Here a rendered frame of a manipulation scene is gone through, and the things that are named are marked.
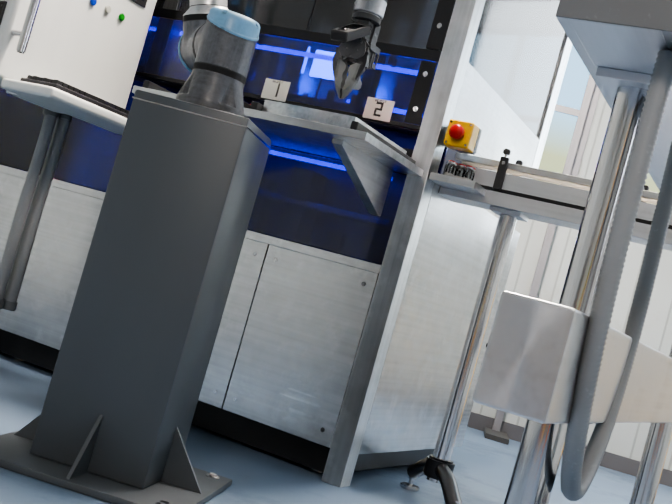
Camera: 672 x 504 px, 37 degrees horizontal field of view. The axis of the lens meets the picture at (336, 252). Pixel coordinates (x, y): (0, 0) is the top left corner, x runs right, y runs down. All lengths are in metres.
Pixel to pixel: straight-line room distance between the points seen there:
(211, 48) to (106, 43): 0.96
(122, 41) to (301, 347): 1.07
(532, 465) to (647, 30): 0.50
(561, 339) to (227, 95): 1.28
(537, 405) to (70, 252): 2.41
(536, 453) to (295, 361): 1.66
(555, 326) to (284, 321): 1.86
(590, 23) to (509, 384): 0.38
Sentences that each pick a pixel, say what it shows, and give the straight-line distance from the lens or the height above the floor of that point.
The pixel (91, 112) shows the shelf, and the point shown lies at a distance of 2.77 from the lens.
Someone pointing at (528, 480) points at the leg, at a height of 0.35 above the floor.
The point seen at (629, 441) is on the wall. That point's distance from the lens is 5.55.
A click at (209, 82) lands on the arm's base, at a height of 0.85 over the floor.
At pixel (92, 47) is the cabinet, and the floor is 0.99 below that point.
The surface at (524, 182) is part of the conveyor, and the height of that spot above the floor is 0.92.
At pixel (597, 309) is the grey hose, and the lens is 1.09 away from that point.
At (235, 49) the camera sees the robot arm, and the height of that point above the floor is 0.93.
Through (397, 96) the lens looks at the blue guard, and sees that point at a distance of 2.83.
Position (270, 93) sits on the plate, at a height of 1.01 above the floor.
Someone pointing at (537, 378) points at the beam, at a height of 0.47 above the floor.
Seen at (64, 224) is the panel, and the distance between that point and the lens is 3.32.
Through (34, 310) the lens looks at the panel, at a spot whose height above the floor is 0.18.
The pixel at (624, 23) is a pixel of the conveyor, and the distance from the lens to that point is 1.10.
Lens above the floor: 0.50
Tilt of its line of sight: 2 degrees up
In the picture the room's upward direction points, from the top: 16 degrees clockwise
